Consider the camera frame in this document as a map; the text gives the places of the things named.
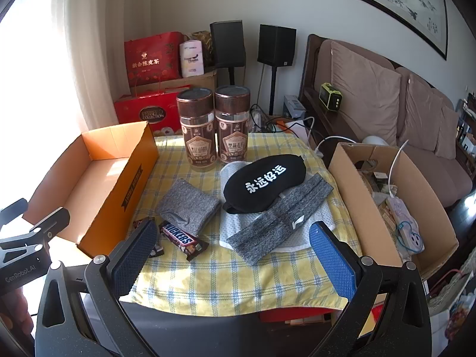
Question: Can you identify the white charger cable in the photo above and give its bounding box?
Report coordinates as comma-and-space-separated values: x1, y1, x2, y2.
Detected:
307, 117, 358, 157

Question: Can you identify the brown cardboard box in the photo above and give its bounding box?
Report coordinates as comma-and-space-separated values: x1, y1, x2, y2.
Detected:
327, 142, 460, 282

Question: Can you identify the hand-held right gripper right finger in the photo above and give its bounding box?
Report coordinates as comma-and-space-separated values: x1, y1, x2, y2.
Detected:
309, 221, 432, 357

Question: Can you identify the large brown sofa cushion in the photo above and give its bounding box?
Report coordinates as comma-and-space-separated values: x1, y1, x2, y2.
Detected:
330, 41, 403, 146

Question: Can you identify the small brown sofa cushion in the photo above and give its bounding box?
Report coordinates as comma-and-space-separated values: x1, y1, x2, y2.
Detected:
435, 104, 461, 161

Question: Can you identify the yellow plaid tablecloth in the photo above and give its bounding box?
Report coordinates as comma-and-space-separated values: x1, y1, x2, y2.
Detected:
119, 132, 375, 310

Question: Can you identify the white curtain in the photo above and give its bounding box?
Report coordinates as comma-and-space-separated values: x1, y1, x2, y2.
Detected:
56, 0, 157, 135

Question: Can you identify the brown chocolate bar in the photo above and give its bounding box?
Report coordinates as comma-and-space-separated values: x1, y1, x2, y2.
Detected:
159, 220, 210, 262
133, 217, 165, 259

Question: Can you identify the small box with cables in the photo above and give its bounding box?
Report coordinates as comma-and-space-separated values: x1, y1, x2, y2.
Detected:
248, 104, 298, 134

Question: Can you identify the green radio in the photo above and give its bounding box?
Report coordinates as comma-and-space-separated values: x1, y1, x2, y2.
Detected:
319, 82, 344, 112

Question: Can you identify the black sleep mask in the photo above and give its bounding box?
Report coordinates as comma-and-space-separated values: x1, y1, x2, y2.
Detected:
222, 153, 306, 215

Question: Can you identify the orange cardboard box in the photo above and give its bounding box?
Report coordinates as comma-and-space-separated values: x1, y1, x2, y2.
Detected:
22, 121, 159, 260

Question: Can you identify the cluttered shelf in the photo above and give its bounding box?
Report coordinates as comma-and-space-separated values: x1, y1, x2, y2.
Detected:
455, 98, 476, 169

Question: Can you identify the grey device box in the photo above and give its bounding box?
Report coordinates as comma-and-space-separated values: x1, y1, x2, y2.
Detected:
283, 95, 306, 120

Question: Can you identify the white round lamp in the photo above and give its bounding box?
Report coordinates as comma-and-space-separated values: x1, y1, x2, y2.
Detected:
362, 134, 392, 148

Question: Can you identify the brown sofa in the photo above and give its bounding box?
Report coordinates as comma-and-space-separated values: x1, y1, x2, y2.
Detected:
299, 33, 476, 209

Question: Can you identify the white tissue pack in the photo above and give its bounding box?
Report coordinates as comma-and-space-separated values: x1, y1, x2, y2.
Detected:
179, 40, 205, 79

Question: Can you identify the red gift box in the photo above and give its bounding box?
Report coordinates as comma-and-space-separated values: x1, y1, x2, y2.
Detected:
113, 88, 187, 137

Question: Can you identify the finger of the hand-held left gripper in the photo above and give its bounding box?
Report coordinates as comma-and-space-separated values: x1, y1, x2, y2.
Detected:
0, 198, 29, 228
0, 207, 71, 265

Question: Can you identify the framed ink painting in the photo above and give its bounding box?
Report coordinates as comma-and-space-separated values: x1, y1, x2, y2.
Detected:
304, 0, 449, 61

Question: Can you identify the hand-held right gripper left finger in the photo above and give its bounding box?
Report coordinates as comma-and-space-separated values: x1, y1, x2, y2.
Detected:
37, 219, 160, 357

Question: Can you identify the medium brown sofa cushion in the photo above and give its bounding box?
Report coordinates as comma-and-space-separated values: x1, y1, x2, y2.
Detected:
396, 72, 447, 153

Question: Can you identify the brown lid jar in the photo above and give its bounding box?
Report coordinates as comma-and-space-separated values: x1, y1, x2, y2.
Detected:
176, 87, 217, 172
214, 85, 250, 165

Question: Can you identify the white power strip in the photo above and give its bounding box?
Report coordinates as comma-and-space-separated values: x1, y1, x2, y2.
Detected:
386, 197, 425, 257

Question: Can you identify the black speaker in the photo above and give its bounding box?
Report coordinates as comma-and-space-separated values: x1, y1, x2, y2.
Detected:
257, 24, 297, 67
209, 20, 247, 70

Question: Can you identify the red box under table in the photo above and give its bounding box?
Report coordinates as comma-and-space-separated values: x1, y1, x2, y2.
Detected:
258, 306, 337, 325

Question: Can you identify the grey knit headband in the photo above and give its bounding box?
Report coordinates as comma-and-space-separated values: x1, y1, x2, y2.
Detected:
227, 173, 333, 267

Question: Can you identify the red gift bag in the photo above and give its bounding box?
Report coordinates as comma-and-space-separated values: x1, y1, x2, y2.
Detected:
124, 32, 185, 87

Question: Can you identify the large brown cardboard carton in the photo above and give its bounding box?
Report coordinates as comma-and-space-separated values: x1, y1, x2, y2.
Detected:
129, 68, 219, 98

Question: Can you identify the gold foil bag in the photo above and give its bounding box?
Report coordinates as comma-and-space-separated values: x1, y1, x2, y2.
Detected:
191, 30, 213, 65

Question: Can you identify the light grey cloth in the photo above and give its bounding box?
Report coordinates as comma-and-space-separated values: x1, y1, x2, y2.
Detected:
155, 178, 221, 236

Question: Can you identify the white mesh face cover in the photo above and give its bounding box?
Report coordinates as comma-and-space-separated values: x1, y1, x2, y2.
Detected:
219, 161, 337, 252

